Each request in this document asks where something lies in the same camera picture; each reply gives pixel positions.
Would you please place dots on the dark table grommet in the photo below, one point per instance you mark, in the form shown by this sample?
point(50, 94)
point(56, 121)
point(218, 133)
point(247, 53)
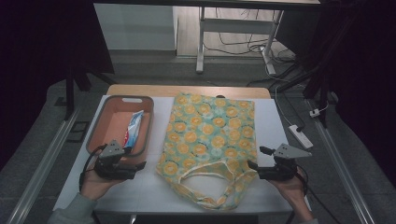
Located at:
point(220, 96)

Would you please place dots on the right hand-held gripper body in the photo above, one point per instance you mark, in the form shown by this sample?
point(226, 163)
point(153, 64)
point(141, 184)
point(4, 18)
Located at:
point(281, 169)

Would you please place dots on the orange storage basket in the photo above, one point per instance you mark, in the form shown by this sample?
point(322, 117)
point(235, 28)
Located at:
point(113, 124)

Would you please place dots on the white plug adapter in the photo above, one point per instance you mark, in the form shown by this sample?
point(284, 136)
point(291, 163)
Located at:
point(315, 113)

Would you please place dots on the yellow floral tote bag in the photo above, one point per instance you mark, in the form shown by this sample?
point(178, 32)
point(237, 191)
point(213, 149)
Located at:
point(208, 133)

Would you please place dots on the snack packet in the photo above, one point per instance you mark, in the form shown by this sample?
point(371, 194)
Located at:
point(134, 127)

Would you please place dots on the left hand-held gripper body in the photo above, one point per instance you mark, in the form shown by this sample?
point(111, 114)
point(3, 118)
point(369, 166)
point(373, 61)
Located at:
point(109, 161)

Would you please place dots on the white cabinet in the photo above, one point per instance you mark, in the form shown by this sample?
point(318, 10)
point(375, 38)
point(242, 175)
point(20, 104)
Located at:
point(134, 26)

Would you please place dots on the dark curtain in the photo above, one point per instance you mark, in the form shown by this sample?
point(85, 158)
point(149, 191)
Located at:
point(37, 46)
point(364, 62)

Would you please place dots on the black stand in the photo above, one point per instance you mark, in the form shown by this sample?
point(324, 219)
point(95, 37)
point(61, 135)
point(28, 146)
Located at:
point(323, 93)
point(70, 93)

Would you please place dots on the white power strip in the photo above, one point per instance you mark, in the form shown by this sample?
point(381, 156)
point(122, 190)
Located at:
point(300, 136)

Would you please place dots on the black floor plate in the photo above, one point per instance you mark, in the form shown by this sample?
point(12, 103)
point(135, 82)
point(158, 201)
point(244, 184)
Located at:
point(77, 132)

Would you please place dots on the person's right hand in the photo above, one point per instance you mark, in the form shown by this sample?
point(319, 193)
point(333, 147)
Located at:
point(294, 193)

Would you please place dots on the person's left hand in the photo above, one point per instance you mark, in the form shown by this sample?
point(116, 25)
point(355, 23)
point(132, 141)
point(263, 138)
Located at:
point(93, 186)

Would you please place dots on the white desk frame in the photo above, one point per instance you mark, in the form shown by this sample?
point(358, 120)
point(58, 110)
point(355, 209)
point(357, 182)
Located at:
point(236, 25)

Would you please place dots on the aluminium rail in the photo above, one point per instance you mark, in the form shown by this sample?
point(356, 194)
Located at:
point(341, 161)
point(43, 161)

